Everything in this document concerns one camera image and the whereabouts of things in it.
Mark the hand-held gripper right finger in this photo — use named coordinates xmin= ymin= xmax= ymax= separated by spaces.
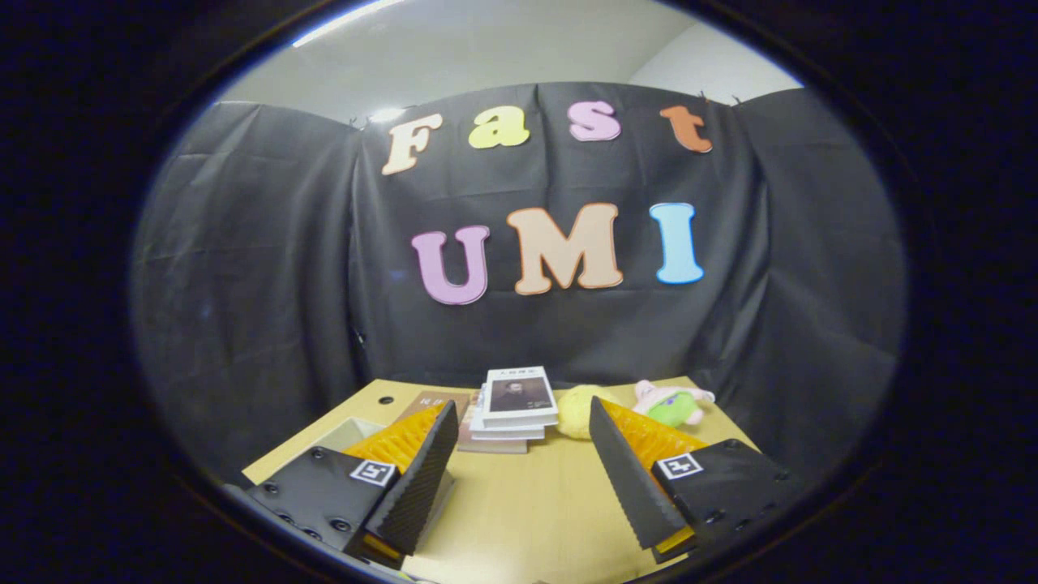
xmin=589 ymin=397 xmax=814 ymax=565

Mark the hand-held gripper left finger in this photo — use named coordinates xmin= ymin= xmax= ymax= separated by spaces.
xmin=247 ymin=401 xmax=461 ymax=573

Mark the beige fabric storage box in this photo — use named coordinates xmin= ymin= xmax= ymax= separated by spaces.
xmin=312 ymin=416 xmax=457 ymax=528

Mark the reddish brown book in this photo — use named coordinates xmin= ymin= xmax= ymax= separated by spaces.
xmin=457 ymin=401 xmax=530 ymax=454

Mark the yellow plush ball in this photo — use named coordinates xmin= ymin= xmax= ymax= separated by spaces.
xmin=556 ymin=385 xmax=617 ymax=440

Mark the pink star plush toy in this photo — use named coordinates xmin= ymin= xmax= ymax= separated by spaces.
xmin=633 ymin=380 xmax=716 ymax=428

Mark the plain white book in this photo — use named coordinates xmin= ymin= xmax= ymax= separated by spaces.
xmin=470 ymin=385 xmax=546 ymax=441

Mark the white portrait cover book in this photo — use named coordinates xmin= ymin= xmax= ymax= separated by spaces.
xmin=481 ymin=367 xmax=560 ymax=429

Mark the black backdrop cloth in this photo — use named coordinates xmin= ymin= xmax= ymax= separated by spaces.
xmin=130 ymin=81 xmax=907 ymax=487

